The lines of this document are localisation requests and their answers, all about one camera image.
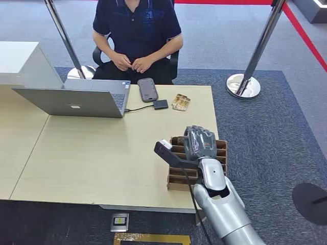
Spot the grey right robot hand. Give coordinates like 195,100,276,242
184,125,217,162

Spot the brown wooden slotted card holder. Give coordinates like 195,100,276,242
167,136,228,192

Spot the small black card reader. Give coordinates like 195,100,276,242
153,99,169,111

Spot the person's left hand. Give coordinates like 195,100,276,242
131,56,153,75

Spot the person's hand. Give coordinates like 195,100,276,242
131,56,153,75
112,53,133,72

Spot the person's right hand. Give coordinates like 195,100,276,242
112,53,133,72

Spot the person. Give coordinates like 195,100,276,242
92,0,184,85

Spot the black office chair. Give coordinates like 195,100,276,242
92,34,180,82

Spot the dark smartphone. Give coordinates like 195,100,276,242
137,78,159,103

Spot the gold floor marking tape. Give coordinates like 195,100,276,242
113,232,192,245

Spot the silver floor socket box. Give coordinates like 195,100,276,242
110,213,130,233

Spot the black round floor base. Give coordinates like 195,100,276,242
292,182,327,226

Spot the grey open laptop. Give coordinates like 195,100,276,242
12,78,131,119

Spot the red barrier belt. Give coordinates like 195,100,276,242
174,0,327,73

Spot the white cabinet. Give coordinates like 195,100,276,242
0,41,64,90

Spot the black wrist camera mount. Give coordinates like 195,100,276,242
153,139,199,170

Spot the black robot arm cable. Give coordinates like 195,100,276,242
181,168,213,245

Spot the chrome stanchion post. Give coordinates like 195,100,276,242
226,0,286,100
44,0,97,81

